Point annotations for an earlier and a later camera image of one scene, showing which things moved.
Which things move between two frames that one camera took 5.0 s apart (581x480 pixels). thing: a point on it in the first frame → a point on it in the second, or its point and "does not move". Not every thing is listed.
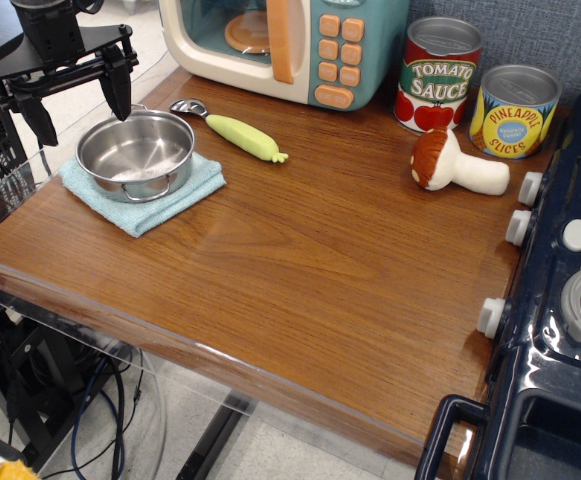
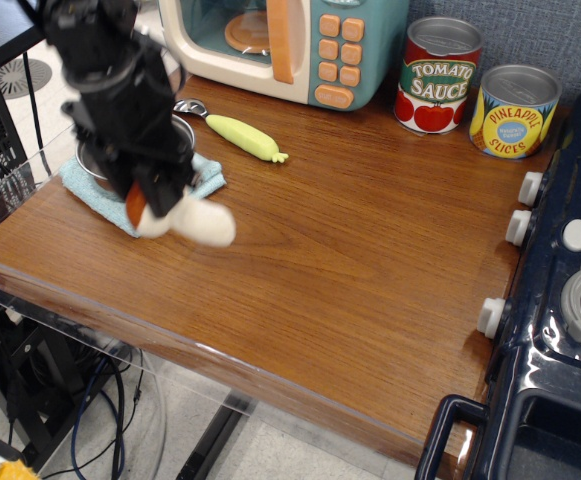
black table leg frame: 43,372 does not move
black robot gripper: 56,46 → 125,115
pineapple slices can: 514,110 does not move
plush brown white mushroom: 437,163 → 195,219
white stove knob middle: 518,226 does not move
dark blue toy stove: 546,411 does not move
